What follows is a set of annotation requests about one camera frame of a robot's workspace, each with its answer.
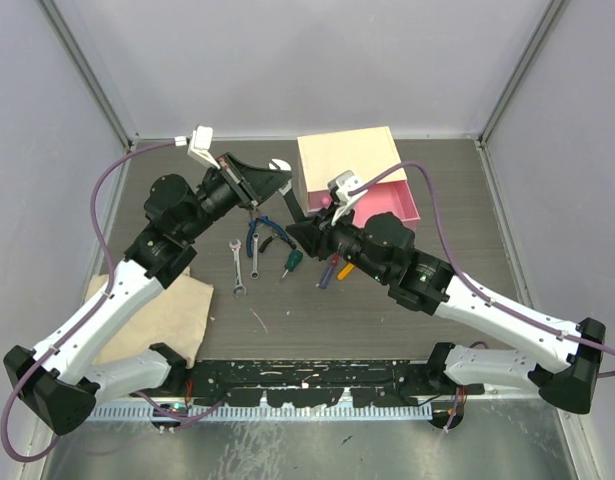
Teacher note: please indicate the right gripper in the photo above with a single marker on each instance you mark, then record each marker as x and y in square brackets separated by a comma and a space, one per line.
[315, 238]

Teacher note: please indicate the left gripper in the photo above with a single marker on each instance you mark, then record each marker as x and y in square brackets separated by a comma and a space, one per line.
[261, 181]

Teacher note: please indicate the large pink drawer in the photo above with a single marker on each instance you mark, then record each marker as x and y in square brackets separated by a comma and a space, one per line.
[394, 197]

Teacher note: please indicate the cream drawer cabinet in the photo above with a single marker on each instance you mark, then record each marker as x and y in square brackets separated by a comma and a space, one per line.
[367, 152]

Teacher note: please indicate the black adjustable wrench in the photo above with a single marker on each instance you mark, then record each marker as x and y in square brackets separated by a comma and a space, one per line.
[287, 190]

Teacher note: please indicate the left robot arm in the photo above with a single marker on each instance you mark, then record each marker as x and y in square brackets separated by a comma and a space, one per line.
[57, 379]

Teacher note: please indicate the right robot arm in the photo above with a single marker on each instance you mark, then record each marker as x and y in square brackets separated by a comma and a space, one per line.
[552, 357]

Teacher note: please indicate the small pink drawer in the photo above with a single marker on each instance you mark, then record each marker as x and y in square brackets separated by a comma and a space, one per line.
[316, 200]

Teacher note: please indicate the silver open end wrench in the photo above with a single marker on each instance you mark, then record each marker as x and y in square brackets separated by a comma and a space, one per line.
[239, 288]

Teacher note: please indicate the silver ratchet combination wrench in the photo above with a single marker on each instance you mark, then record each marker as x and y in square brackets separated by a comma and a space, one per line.
[255, 250]

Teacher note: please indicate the beige cloth bag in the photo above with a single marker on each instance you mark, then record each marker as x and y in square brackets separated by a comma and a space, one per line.
[177, 317]

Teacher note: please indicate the blue handled pliers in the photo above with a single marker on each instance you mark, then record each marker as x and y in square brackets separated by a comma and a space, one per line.
[277, 232]

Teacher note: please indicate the green handled screwdriver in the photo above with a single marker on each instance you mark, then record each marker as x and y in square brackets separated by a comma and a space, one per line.
[293, 261]

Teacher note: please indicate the red blue handled screwdriver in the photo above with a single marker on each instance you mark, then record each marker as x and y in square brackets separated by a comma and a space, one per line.
[328, 273]

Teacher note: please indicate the orange handled screwdriver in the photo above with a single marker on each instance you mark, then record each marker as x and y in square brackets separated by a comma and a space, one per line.
[345, 272]

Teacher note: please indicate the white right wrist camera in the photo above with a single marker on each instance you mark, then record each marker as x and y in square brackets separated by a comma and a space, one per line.
[342, 190]

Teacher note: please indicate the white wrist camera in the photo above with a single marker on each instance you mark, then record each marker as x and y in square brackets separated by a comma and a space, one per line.
[198, 146]
[342, 190]

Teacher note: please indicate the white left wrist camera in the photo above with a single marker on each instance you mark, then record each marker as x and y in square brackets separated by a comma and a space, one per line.
[198, 146]

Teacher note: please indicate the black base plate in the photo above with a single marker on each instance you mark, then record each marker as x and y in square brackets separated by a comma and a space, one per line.
[306, 383]

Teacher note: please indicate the slotted cable duct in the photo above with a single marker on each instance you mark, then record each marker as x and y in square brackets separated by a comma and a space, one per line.
[344, 411]

